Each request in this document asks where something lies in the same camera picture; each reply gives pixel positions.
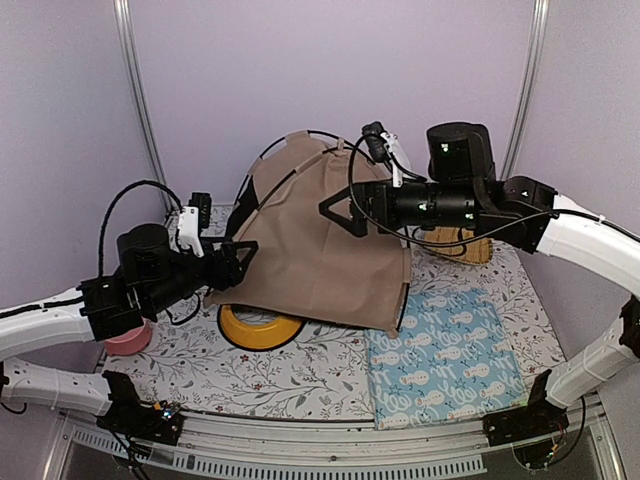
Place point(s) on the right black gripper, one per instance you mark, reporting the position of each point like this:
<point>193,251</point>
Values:
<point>370,208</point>

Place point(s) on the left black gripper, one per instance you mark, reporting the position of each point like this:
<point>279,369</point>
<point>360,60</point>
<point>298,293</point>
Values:
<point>220,264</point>

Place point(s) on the beige fabric pet tent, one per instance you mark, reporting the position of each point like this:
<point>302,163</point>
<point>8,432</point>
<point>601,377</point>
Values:
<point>309,267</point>

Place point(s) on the blue snowman pattern mat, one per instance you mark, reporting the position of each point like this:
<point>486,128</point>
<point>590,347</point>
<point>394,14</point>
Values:
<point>450,361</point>

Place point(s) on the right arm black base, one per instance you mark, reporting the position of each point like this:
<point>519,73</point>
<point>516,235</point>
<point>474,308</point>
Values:
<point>536,418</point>

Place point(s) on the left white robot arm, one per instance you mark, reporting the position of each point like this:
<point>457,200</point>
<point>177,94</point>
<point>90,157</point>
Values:
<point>52,321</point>

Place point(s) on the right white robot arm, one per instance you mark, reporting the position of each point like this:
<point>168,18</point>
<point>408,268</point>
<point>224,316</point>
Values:
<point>535,218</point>

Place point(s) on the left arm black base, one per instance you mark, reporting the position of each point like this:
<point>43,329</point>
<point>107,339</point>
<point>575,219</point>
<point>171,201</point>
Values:
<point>159,422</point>

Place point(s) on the yellow pet bowl stand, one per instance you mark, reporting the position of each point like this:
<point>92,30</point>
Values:
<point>268,336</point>

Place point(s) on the golden leaf shaped tray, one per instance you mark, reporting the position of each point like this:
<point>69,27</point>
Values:
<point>479,252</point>

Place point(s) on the pink round bowl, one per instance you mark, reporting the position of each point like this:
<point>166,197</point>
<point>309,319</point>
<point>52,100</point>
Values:
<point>130,343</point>

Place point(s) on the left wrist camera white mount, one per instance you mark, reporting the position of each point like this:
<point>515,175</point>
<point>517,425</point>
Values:
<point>188,236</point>

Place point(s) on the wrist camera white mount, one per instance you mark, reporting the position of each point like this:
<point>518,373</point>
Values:
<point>398,158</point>
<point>188,236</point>

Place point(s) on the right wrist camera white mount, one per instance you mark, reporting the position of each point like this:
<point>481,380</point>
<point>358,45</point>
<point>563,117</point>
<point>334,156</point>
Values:
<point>398,158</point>

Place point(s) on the aluminium front rail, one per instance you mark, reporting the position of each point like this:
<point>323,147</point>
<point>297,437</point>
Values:
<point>234,447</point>

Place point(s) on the right aluminium frame post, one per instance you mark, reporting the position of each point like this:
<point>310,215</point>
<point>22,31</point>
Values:
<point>535,48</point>

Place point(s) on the aluminium frame post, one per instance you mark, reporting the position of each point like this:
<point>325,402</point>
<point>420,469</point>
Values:
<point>535,48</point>
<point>125,30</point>

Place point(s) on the left aluminium frame post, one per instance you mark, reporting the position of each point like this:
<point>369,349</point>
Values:
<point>125,30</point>

